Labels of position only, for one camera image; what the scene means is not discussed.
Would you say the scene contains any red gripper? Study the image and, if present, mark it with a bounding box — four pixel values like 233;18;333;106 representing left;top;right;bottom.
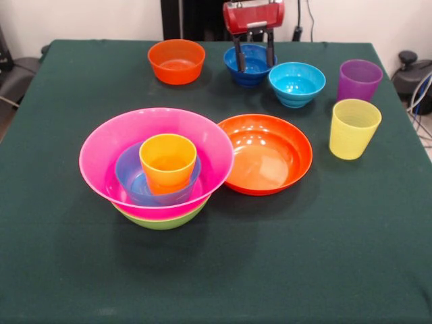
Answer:
222;0;286;73

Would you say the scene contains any large pink plastic bowl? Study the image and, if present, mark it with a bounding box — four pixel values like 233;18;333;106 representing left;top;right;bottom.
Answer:
78;107;235;222

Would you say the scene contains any orange plastic cup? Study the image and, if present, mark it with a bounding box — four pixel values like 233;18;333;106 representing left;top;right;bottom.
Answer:
138;133;198;186
147;173;192;196

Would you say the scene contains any light blue translucent bowl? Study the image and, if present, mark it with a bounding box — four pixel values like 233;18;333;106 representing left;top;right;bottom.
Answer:
115;141;203;207

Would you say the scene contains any dark blue ribbed bowl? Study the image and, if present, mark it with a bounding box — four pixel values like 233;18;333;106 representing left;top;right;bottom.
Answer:
223;43;278;88

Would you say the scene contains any cyan ribbed bowl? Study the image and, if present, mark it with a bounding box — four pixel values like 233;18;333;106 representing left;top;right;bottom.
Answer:
268;61;327;109

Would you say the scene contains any orange translucent bowl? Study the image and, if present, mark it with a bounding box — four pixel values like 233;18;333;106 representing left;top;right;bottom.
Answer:
147;38;206;86

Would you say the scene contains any red-orange shallow bowl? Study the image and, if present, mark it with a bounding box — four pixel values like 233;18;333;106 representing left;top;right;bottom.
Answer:
217;113;314;196

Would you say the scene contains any purple plastic cup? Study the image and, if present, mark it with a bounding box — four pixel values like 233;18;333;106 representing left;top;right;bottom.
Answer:
337;59;384;103

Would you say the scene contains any yellow plastic cup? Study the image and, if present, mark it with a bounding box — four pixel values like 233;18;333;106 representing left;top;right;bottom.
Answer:
329;98;383;161

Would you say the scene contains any black floor device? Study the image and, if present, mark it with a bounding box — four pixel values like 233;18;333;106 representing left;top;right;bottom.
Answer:
391;50;432;99

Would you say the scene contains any green plastic bowl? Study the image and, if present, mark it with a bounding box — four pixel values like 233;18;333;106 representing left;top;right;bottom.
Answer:
111;197;211;232

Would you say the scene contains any dark green table cloth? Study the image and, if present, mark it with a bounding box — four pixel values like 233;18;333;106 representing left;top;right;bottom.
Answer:
0;39;432;324

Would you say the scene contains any dark grey chair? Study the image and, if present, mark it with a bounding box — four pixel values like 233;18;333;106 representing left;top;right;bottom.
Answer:
0;56;41;102

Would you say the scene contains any black cable with plug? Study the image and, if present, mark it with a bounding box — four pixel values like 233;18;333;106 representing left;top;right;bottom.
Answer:
292;0;304;43

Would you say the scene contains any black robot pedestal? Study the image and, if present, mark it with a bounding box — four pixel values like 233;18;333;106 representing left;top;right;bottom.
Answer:
159;0;268;43

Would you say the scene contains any bundle of floor cables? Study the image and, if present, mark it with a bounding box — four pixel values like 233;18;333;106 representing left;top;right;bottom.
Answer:
406;73;432;149

